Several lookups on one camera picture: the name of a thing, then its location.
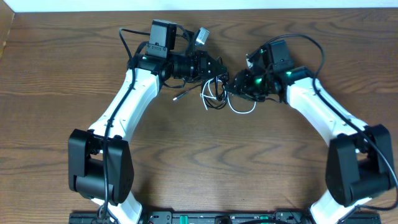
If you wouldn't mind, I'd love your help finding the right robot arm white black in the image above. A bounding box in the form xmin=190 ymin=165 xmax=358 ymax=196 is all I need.
xmin=225 ymin=37 xmax=397 ymax=223

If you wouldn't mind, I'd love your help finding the white USB cable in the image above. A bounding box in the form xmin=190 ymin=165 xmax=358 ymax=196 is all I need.
xmin=201 ymin=77 xmax=257 ymax=114

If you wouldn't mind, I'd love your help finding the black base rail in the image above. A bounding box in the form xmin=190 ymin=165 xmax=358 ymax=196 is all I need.
xmin=68 ymin=210 xmax=382 ymax=224

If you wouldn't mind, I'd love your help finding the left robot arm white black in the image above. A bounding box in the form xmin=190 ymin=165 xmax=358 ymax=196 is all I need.
xmin=68 ymin=19 xmax=226 ymax=223

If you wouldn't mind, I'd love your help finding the black USB cable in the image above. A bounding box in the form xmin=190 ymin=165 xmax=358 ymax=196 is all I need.
xmin=172 ymin=55 xmax=231 ymax=110

